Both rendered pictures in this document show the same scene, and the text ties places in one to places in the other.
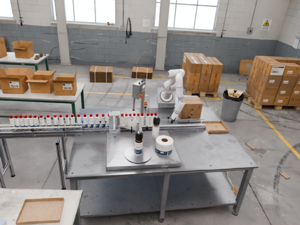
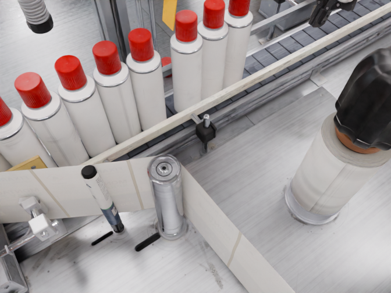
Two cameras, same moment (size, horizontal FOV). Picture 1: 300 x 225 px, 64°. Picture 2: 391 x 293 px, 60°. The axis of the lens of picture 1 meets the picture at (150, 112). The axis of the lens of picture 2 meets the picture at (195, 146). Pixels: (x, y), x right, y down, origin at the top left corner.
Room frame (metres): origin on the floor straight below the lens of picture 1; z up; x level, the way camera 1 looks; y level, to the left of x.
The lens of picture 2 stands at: (2.41, 0.19, 1.39)
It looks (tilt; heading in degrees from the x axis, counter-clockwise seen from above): 57 degrees down; 335
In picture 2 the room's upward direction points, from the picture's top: 1 degrees clockwise
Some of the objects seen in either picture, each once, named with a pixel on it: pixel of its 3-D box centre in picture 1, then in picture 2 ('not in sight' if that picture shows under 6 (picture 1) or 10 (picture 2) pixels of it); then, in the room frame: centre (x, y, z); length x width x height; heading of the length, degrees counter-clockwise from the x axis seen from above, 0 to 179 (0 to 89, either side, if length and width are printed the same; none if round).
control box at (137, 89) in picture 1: (139, 89); not in sight; (2.87, 0.16, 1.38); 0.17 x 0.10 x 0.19; 156
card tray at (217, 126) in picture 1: (214, 126); not in sight; (2.99, -0.94, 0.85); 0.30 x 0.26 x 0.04; 101
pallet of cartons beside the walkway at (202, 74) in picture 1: (199, 73); not in sight; (6.59, -1.32, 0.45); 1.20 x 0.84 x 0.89; 5
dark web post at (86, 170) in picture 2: not in sight; (106, 204); (2.62, 0.22, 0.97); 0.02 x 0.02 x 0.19
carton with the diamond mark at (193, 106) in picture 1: (189, 108); not in sight; (3.24, -0.58, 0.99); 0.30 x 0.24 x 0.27; 100
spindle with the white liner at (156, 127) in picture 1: (156, 127); (347, 150); (2.54, -0.09, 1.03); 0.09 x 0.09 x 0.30
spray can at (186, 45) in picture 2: (147, 119); (187, 68); (2.80, 0.02, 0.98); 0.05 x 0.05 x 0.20
